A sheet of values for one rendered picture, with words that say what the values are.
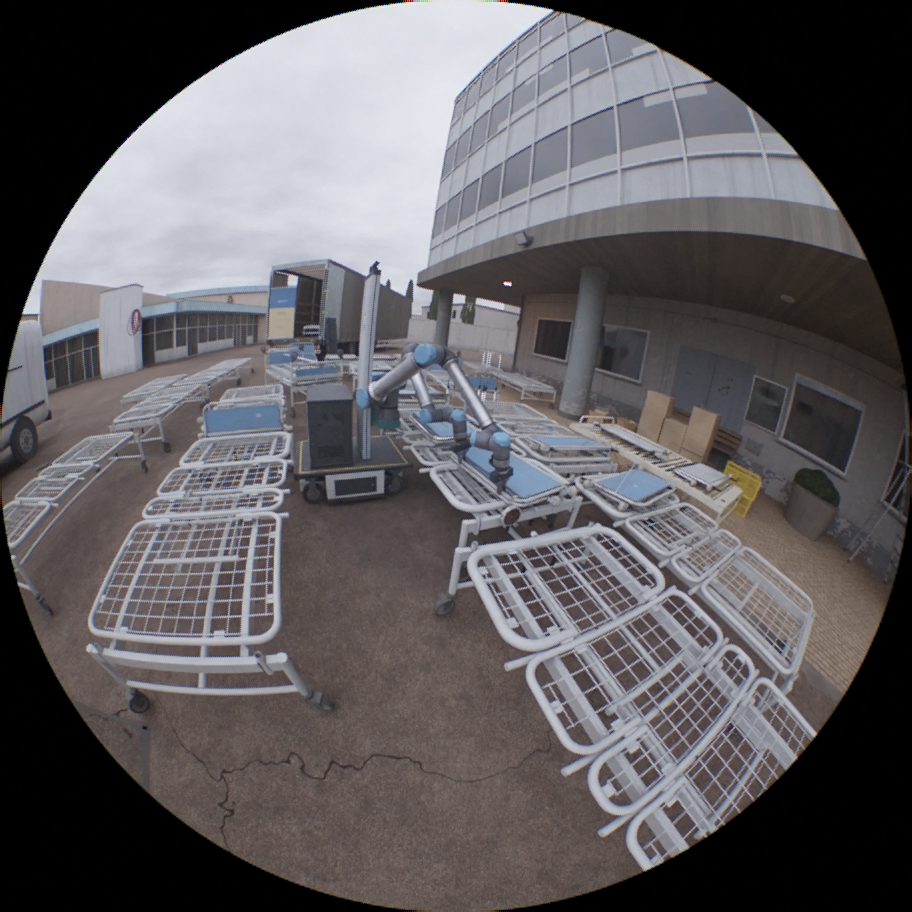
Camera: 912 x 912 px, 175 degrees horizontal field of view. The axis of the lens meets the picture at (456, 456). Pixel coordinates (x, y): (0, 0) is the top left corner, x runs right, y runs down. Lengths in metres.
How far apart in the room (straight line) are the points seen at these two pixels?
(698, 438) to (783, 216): 3.24
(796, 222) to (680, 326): 4.58
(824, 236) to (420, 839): 4.94
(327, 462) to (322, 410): 0.40
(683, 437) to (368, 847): 5.08
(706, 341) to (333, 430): 7.08
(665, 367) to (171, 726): 8.55
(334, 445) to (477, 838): 2.38
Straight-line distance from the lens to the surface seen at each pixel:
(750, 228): 4.13
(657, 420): 4.95
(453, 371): 1.74
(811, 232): 4.11
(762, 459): 6.97
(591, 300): 6.44
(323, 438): 2.22
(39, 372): 7.99
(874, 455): 7.22
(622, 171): 5.98
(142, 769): 1.76
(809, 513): 5.73
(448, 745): 1.36
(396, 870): 1.37
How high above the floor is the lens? 1.33
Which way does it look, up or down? 23 degrees down
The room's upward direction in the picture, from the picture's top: 7 degrees clockwise
